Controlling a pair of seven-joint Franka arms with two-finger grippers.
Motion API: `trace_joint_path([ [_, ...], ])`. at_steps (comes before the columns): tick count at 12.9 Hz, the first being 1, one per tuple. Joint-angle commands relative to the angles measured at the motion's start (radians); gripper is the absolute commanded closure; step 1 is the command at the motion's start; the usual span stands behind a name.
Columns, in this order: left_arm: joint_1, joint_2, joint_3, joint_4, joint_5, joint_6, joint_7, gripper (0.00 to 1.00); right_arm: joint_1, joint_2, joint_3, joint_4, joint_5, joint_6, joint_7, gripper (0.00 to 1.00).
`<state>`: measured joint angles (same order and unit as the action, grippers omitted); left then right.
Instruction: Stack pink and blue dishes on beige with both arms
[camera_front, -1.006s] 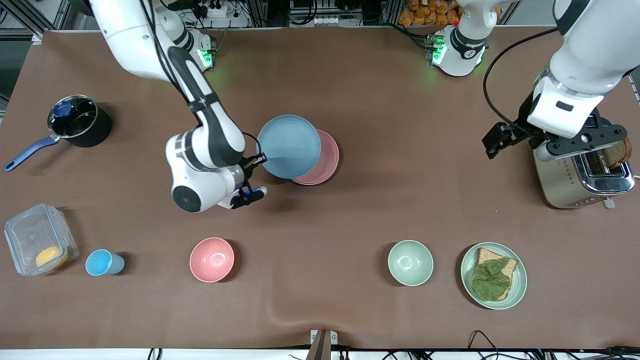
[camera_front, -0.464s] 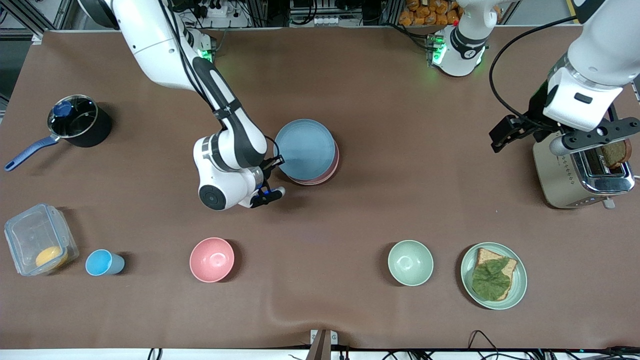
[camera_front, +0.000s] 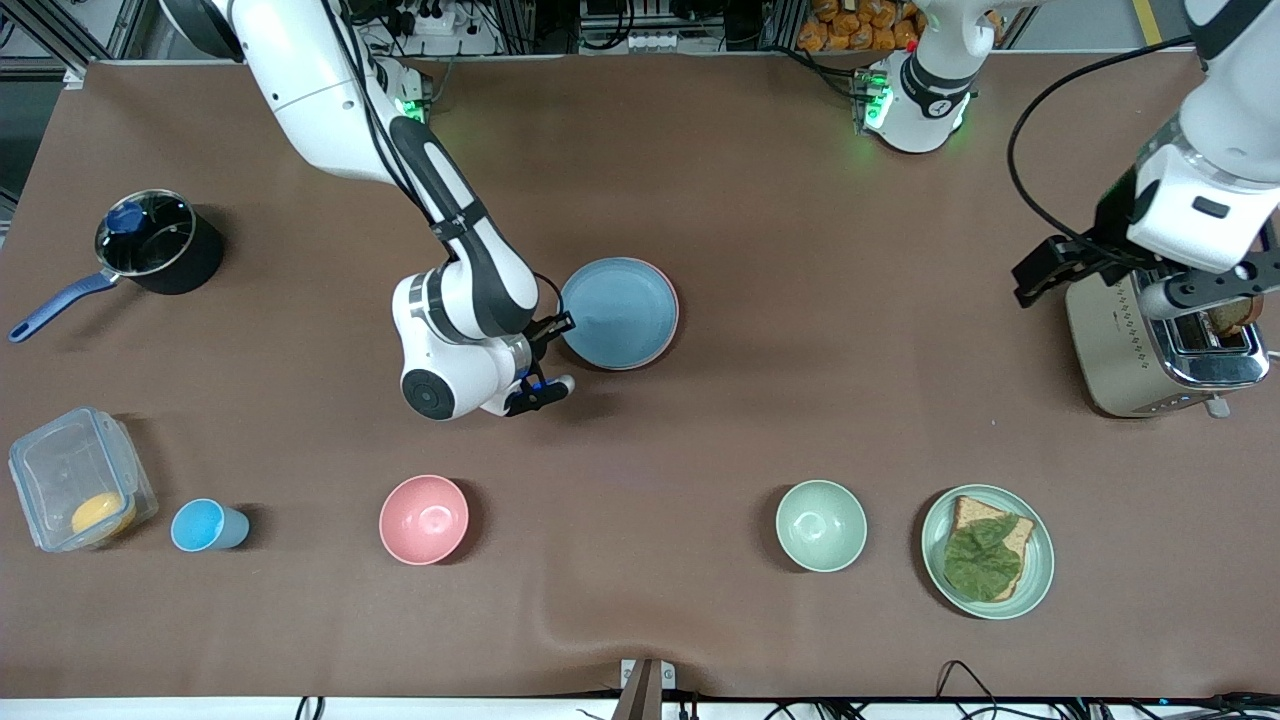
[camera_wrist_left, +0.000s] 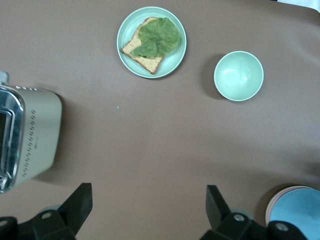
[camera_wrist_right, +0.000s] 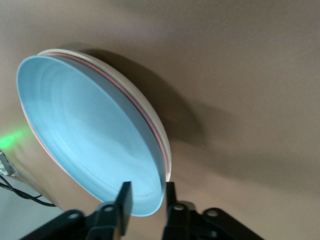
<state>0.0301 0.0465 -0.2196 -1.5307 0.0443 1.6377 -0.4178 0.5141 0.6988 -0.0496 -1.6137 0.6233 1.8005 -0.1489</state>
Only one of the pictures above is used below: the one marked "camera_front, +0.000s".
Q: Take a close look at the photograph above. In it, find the green bowl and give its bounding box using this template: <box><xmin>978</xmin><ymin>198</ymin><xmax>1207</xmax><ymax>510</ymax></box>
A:
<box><xmin>776</xmin><ymin>480</ymin><xmax>868</xmax><ymax>573</ymax></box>

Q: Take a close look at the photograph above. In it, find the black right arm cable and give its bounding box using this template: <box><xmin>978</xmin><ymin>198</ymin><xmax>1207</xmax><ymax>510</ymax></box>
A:
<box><xmin>320</xmin><ymin>0</ymin><xmax>567</xmax><ymax>331</ymax></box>

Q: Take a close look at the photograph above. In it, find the blue cup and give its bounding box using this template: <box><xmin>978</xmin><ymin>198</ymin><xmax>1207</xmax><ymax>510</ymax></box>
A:
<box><xmin>170</xmin><ymin>498</ymin><xmax>251</xmax><ymax>553</ymax></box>

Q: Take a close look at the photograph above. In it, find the beige chrome toaster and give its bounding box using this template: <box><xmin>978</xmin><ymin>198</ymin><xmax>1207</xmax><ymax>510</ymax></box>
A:
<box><xmin>1065</xmin><ymin>262</ymin><xmax>1271</xmax><ymax>419</ymax></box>

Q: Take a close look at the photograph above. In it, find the metal camera bracket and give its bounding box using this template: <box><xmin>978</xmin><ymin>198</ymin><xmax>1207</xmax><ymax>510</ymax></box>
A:
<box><xmin>620</xmin><ymin>658</ymin><xmax>677</xmax><ymax>720</ymax></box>

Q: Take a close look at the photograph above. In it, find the white power strip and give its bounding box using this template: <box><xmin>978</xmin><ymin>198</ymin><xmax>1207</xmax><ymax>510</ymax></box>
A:
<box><xmin>395</xmin><ymin>5</ymin><xmax>471</xmax><ymax>36</ymax></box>
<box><xmin>582</xmin><ymin>30</ymin><xmax>669</xmax><ymax>53</ymax></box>

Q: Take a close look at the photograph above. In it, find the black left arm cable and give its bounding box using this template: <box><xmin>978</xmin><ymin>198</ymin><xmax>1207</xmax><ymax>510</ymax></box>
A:
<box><xmin>1008</xmin><ymin>35</ymin><xmax>1201</xmax><ymax>246</ymax></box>

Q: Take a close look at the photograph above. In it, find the brown toast slice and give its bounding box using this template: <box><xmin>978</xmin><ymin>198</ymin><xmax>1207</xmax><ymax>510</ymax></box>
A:
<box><xmin>1205</xmin><ymin>295</ymin><xmax>1263</xmax><ymax>337</ymax></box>

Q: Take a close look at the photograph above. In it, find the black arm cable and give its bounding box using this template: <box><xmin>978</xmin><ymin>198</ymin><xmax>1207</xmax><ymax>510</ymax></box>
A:
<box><xmin>1008</xmin><ymin>35</ymin><xmax>1201</xmax><ymax>246</ymax></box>
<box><xmin>320</xmin><ymin>0</ymin><xmax>567</xmax><ymax>331</ymax></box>

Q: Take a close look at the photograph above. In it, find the green lettuce leaf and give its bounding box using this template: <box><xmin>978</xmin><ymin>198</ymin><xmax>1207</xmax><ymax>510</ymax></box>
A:
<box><xmin>943</xmin><ymin>515</ymin><xmax>1023</xmax><ymax>603</ymax></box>

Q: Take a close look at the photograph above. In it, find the pink bowl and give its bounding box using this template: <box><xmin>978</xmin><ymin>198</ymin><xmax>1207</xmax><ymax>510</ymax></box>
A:
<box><xmin>379</xmin><ymin>474</ymin><xmax>470</xmax><ymax>567</ymax></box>

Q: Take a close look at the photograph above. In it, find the brown table mat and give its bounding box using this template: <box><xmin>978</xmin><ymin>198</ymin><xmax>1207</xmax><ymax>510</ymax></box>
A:
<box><xmin>0</xmin><ymin>50</ymin><xmax>1280</xmax><ymax>701</ymax></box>

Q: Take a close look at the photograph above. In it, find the black saucepan blue handle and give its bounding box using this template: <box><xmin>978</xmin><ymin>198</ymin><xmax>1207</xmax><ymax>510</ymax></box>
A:
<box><xmin>8</xmin><ymin>188</ymin><xmax>225</xmax><ymax>344</ymax></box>

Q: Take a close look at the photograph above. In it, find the pink plate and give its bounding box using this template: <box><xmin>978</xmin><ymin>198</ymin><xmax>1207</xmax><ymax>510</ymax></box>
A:
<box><xmin>635</xmin><ymin>260</ymin><xmax>681</xmax><ymax>369</ymax></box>

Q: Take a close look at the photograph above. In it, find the green plate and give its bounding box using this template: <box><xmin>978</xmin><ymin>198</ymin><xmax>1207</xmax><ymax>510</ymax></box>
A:
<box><xmin>921</xmin><ymin>484</ymin><xmax>1055</xmax><ymax>621</ymax></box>

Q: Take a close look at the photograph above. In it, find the bread slice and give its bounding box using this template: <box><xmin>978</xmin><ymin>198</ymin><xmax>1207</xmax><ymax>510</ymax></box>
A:
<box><xmin>945</xmin><ymin>495</ymin><xmax>1036</xmax><ymax>601</ymax></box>

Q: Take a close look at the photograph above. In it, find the blue plate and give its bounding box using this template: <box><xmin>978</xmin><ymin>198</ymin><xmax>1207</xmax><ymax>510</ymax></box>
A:
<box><xmin>560</xmin><ymin>257</ymin><xmax>677</xmax><ymax>371</ymax></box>

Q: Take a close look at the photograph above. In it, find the glass lid blue knob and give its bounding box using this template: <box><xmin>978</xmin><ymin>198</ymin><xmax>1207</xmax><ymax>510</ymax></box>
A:
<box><xmin>95</xmin><ymin>188</ymin><xmax>197</xmax><ymax>277</ymax></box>

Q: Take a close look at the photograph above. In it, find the clear plastic container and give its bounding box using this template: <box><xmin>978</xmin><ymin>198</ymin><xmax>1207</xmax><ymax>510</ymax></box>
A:
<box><xmin>8</xmin><ymin>406</ymin><xmax>159</xmax><ymax>553</ymax></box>

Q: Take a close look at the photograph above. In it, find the yellow round food piece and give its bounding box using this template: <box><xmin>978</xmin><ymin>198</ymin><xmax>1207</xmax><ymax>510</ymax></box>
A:
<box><xmin>70</xmin><ymin>492</ymin><xmax>137</xmax><ymax>541</ymax></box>

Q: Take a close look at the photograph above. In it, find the bag of orange buns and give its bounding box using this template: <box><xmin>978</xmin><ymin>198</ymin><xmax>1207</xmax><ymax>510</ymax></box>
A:
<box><xmin>797</xmin><ymin>0</ymin><xmax>926</xmax><ymax>53</ymax></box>

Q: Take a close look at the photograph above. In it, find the black looped cable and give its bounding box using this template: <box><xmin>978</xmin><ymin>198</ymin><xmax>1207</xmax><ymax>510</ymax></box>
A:
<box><xmin>935</xmin><ymin>660</ymin><xmax>1001</xmax><ymax>720</ymax></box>

